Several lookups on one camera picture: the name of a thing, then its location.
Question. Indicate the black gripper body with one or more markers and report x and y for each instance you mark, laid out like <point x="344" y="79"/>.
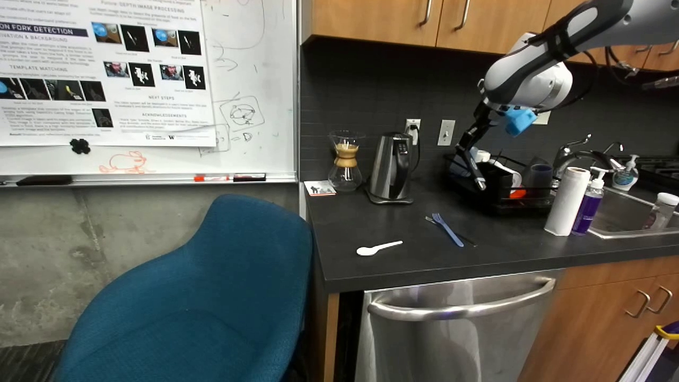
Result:
<point x="482" y="123"/>

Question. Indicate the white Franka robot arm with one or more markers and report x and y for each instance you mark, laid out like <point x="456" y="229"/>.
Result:
<point x="530" y="82"/>

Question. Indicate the black countertop object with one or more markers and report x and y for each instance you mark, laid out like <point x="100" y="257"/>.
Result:
<point x="658" y="174"/>

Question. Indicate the white dish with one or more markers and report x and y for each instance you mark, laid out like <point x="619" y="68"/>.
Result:
<point x="506" y="173"/>

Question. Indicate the small orange item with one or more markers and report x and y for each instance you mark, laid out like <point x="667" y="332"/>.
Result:
<point x="519" y="194"/>

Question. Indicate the dark cup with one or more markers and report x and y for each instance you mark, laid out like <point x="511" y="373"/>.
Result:
<point x="540" y="179"/>

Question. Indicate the steel electric kettle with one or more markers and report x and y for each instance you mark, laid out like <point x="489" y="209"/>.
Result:
<point x="387" y="171"/>

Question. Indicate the blue plastic fork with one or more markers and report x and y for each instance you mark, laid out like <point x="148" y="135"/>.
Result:
<point x="446" y="229"/>

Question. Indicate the chrome faucet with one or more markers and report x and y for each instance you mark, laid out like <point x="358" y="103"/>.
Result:
<point x="575" y="162"/>

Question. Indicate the white bottle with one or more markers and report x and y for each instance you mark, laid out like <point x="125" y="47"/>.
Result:
<point x="566" y="201"/>

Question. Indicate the glass pour-over coffee maker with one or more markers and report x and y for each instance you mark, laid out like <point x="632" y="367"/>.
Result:
<point x="347" y="165"/>

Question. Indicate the purple soap pump bottle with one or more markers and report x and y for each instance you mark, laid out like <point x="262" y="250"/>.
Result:
<point x="587" y="212"/>

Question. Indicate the white plastic spoon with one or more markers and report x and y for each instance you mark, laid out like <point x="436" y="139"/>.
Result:
<point x="367" y="248"/>

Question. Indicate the small white box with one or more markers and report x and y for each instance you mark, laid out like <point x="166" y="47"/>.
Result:
<point x="320" y="188"/>

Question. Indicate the clear dish soap bottle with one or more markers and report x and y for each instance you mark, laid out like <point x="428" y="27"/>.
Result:
<point x="626" y="176"/>

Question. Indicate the stainless steel sink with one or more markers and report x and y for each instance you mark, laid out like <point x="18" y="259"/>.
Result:
<point x="626" y="215"/>

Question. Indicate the stainless steel dishwasher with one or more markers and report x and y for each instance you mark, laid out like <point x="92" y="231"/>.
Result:
<point x="452" y="332"/>

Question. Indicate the white patterned mug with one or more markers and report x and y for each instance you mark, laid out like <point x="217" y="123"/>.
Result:
<point x="664" y="205"/>

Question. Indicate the wooden base cabinet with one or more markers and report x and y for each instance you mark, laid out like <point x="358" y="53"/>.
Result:
<point x="587" y="319"/>

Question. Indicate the whiteboard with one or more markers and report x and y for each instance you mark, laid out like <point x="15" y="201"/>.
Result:
<point x="268" y="70"/>

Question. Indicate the black whiteboard marker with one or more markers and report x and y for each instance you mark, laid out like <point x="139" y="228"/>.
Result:
<point x="249" y="176"/>

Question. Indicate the red whiteboard marker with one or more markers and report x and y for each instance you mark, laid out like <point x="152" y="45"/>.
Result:
<point x="212" y="176"/>

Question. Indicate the blue upholstered chair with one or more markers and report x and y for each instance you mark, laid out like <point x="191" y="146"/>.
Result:
<point x="204" y="304"/>

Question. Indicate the black whiteboard magnet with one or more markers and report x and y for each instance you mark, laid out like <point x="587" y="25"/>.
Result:
<point x="78" y="145"/>

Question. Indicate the research poster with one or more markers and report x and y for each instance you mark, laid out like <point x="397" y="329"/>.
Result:
<point x="70" y="107"/>

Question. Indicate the black whiteboard eraser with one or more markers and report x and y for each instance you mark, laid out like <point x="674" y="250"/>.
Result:
<point x="42" y="180"/>

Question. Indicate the white light switch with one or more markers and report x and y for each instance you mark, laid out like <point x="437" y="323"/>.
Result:
<point x="446" y="132"/>

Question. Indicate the white wall outlet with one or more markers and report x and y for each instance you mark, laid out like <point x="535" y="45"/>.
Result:
<point x="411" y="132"/>

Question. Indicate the wooden wall cabinets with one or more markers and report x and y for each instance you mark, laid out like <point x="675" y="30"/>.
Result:
<point x="367" y="22"/>

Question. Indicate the aluminium rail with yellow end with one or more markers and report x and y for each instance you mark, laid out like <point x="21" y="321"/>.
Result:
<point x="647" y="356"/>

